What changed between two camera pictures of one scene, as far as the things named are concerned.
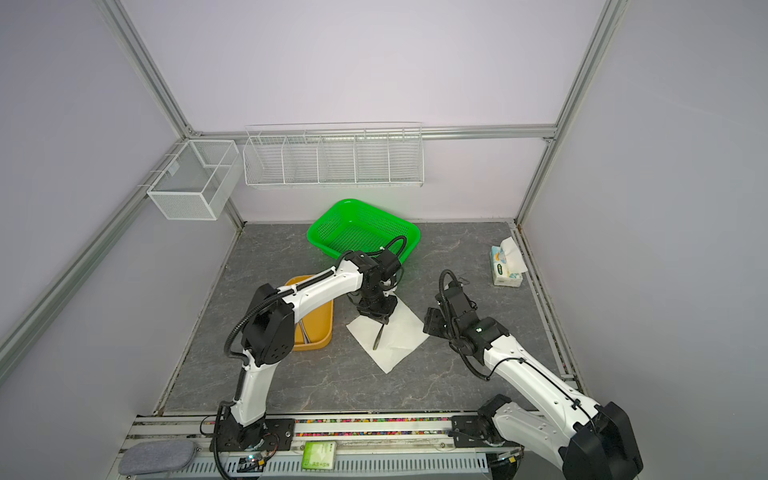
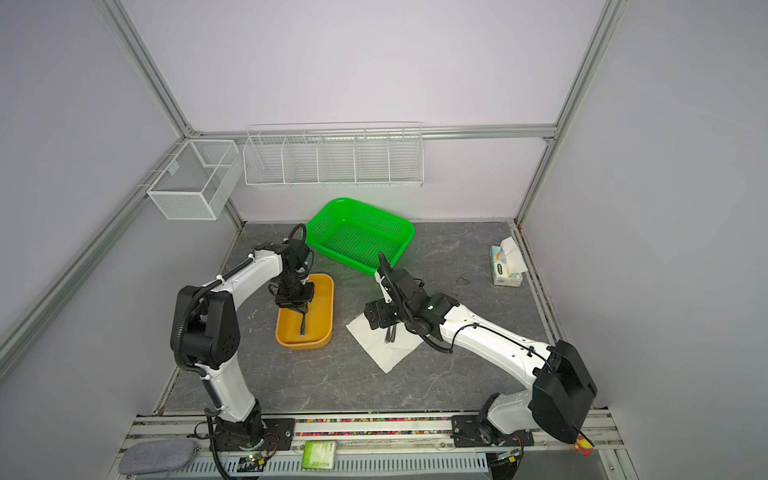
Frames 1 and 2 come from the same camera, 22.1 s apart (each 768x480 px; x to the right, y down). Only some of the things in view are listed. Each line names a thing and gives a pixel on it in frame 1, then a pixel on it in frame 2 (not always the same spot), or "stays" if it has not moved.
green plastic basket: [354, 226] stays
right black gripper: [432, 320] to [382, 307]
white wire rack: [338, 155] stays
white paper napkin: [399, 338] stays
